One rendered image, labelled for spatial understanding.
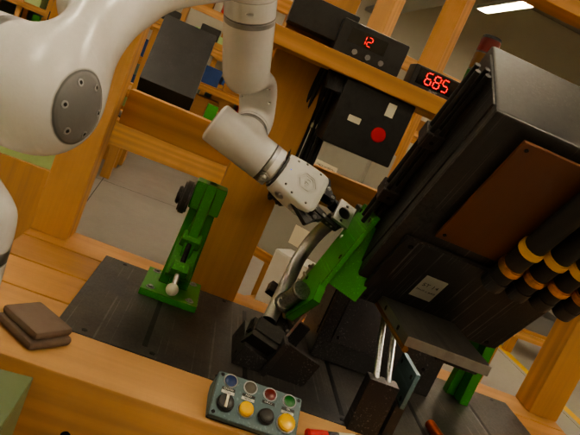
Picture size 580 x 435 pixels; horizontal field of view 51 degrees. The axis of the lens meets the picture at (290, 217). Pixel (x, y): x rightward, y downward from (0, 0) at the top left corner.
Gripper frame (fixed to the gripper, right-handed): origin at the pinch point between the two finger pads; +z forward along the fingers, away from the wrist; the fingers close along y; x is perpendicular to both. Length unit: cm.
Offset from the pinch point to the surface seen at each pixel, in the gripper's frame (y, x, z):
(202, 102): 442, 529, -50
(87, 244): -14, 52, -37
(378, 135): 23.2, -3.6, -0.5
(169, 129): 15, 32, -38
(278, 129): 21.2, 13.6, -17.8
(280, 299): -20.5, 5.6, -0.4
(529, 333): 278, 302, 333
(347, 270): -12.4, -4.5, 5.6
